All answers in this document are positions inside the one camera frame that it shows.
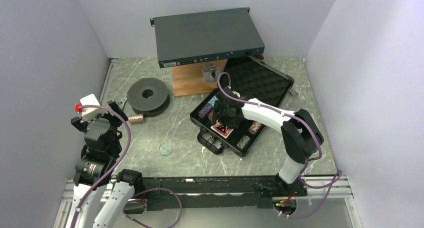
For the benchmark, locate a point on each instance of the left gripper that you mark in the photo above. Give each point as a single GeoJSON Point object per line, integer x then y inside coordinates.
{"type": "Point", "coordinates": [116, 119]}

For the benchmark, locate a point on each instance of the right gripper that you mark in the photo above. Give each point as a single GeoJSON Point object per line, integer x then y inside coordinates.
{"type": "Point", "coordinates": [218, 107]}

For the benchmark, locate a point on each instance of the green blue chip stack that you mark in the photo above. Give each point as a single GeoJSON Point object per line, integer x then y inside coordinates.
{"type": "Point", "coordinates": [243, 143]}

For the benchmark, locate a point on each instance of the black poker set case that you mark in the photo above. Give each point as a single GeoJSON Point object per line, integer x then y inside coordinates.
{"type": "Point", "coordinates": [251, 78]}

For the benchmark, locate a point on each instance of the red black triangle token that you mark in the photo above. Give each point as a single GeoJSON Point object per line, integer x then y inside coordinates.
{"type": "Point", "coordinates": [225, 131]}

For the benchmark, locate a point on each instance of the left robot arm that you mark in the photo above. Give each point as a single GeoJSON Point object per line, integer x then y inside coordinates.
{"type": "Point", "coordinates": [100, 155]}

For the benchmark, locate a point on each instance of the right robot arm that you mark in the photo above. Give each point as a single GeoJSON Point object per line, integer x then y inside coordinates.
{"type": "Point", "coordinates": [301, 136]}

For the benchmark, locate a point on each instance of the light blue chip stack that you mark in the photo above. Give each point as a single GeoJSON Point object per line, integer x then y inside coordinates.
{"type": "Point", "coordinates": [212, 101]}

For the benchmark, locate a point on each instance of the red playing card deck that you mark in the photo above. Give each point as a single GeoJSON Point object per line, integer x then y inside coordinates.
{"type": "Point", "coordinates": [215, 128]}

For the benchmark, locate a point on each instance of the purple poker chip stack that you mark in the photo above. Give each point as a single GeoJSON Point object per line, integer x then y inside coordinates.
{"type": "Point", "coordinates": [205, 110]}

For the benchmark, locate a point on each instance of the silver wrench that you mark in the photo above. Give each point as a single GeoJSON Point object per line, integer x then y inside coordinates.
{"type": "Point", "coordinates": [122, 103]}

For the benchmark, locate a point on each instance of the black filament spool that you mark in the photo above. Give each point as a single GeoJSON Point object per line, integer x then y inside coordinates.
{"type": "Point", "coordinates": [149, 97]}

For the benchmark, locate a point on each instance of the wooden board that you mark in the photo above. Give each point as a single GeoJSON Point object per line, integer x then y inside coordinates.
{"type": "Point", "coordinates": [188, 80]}

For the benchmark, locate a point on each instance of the grey metal bar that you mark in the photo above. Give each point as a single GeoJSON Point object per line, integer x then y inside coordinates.
{"type": "Point", "coordinates": [293, 93]}

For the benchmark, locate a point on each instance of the grey rack server box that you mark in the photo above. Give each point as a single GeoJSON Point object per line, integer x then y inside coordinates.
{"type": "Point", "coordinates": [199, 37]}

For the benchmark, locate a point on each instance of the grey metal stand bracket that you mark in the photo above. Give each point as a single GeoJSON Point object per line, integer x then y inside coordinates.
{"type": "Point", "coordinates": [210, 72]}

